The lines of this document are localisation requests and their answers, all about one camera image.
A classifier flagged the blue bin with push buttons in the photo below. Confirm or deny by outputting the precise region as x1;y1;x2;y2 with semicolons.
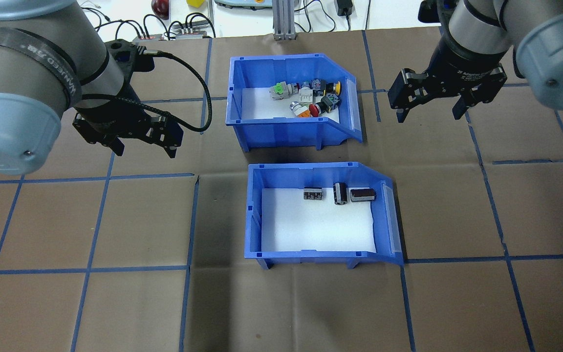
226;53;364;152

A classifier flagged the blue bin with black capacitors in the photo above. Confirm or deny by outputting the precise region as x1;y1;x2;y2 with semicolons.
244;161;405;270

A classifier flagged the red mushroom push button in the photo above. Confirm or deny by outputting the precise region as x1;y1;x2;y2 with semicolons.
309;95;342;118

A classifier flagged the green white push button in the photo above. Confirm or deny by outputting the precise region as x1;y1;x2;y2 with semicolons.
269;82;297;101

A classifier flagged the white foam bin liner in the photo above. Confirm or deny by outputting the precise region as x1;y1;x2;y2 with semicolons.
260;187;377;253
240;87;341;122

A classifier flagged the orange white pilot lamp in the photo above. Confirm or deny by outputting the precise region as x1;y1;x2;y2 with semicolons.
288;100;312;119

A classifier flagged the aluminium profile column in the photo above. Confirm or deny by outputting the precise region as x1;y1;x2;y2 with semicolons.
273;0;298;41

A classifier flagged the light blue teach pendant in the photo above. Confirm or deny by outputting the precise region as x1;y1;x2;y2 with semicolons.
215;0;273;11

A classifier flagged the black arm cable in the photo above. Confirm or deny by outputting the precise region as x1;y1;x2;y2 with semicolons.
137;48;213;133

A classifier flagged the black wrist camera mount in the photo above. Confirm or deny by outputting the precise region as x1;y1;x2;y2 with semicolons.
105;39;156;74
418;0;453;22

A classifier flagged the yellow push button switch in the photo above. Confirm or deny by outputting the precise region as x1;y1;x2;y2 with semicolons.
311;78;344;97

